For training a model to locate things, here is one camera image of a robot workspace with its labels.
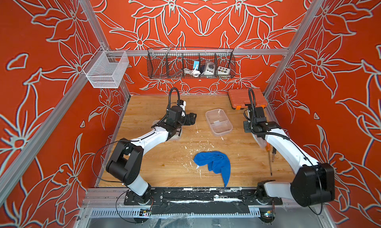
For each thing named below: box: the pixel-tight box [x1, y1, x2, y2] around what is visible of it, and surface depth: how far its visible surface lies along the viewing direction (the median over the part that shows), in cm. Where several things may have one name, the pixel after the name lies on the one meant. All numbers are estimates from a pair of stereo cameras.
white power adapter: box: [203, 60, 216, 76], surface depth 93 cm
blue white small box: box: [193, 60, 200, 70], surface depth 85 cm
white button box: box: [217, 65, 231, 76], surface depth 96 cm
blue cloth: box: [193, 150, 231, 187], surface depth 84 cm
